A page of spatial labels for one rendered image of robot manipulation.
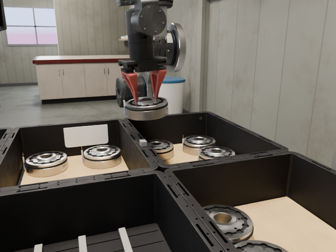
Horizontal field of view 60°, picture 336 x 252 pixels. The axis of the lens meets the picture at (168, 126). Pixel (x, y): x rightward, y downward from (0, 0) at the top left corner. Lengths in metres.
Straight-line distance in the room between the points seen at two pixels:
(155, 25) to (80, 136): 0.44
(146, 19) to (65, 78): 5.50
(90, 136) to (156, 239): 0.45
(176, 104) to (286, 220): 3.74
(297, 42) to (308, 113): 0.61
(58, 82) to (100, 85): 0.81
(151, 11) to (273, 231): 0.46
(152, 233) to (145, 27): 0.38
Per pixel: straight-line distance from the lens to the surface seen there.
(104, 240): 0.54
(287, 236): 0.58
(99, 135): 0.90
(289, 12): 2.93
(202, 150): 0.84
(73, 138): 0.90
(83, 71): 6.06
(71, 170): 0.82
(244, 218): 0.55
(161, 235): 0.55
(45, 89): 6.09
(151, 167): 0.55
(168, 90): 4.19
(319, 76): 2.64
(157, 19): 0.60
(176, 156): 0.87
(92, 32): 8.12
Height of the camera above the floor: 1.15
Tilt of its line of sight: 16 degrees down
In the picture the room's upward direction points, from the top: straight up
